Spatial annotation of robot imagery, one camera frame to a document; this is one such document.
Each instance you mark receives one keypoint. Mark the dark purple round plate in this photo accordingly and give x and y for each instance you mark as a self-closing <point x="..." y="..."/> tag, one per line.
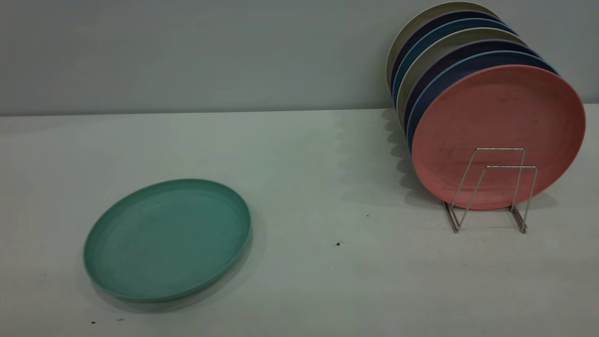
<point x="468" y="51"/>

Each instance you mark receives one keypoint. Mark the teal blue round plate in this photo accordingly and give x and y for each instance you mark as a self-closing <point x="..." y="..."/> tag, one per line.
<point x="468" y="24"/>

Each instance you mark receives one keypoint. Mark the green round plate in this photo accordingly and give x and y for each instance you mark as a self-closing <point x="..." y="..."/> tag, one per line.
<point x="168" y="238"/>

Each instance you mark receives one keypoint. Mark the cream beige round plate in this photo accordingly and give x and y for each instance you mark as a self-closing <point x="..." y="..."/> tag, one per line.
<point x="463" y="6"/>

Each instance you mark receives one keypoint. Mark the olive beige round plate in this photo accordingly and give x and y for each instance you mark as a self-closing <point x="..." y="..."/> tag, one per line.
<point x="468" y="37"/>

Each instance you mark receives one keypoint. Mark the dark navy round plate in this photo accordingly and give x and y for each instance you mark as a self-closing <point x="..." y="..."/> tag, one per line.
<point x="468" y="15"/>

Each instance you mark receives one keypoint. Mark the pink round plate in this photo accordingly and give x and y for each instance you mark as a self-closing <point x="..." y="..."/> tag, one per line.
<point x="496" y="112"/>

